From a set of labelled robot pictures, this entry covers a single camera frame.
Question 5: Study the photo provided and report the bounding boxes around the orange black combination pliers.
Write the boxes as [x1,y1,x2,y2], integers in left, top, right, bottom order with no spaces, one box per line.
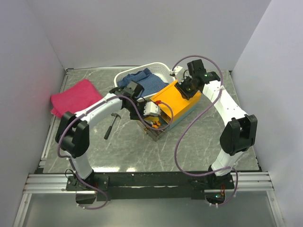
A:
[147,119,163,130]

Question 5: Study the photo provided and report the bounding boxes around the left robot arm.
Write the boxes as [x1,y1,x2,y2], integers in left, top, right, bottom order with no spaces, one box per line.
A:
[55,81,146,190]

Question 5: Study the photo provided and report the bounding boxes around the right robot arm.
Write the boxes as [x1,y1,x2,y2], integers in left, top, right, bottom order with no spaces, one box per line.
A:
[170,57,258,189]

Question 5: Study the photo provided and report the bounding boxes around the yellow drawer cabinet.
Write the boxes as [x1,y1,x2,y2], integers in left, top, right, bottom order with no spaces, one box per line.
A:
[150,81,201,130]

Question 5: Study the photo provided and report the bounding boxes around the blue checkered shirt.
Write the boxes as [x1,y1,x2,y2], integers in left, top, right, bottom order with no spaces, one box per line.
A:
[117,68,168,97]

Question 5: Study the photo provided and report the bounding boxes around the white plastic basket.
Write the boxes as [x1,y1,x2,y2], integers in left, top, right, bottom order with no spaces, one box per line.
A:
[114,62,175,101]

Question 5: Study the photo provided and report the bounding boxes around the pink folded towel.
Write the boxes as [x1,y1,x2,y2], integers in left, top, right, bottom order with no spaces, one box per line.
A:
[50,79,103,118]

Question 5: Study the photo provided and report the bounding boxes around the black base beam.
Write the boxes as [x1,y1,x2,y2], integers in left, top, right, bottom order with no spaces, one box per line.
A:
[66,172,236,204]

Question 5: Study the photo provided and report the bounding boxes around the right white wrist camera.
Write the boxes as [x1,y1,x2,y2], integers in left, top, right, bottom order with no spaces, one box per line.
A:
[169,66,187,84]

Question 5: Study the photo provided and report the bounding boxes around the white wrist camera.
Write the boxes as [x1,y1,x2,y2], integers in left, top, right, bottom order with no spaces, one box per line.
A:
[169,66,187,84]
[143,101,161,117]

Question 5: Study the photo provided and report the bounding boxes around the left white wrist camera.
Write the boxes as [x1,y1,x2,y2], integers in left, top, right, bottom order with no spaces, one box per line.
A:
[143,101,161,117]

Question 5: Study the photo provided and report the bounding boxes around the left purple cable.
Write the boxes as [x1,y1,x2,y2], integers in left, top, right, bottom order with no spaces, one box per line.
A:
[57,95,174,210]

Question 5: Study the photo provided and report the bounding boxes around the purple cable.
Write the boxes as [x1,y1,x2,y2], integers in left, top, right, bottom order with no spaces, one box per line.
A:
[57,95,174,210]
[170,54,238,207]

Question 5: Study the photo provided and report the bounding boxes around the black handled hammer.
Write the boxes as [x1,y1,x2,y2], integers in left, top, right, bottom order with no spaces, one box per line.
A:
[104,113,121,140]

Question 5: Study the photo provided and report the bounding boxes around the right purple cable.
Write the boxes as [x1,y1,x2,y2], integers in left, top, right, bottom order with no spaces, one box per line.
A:
[170,54,238,207]

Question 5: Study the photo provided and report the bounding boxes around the aluminium frame rail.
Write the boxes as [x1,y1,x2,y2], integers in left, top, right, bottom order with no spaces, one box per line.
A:
[23,172,274,194]

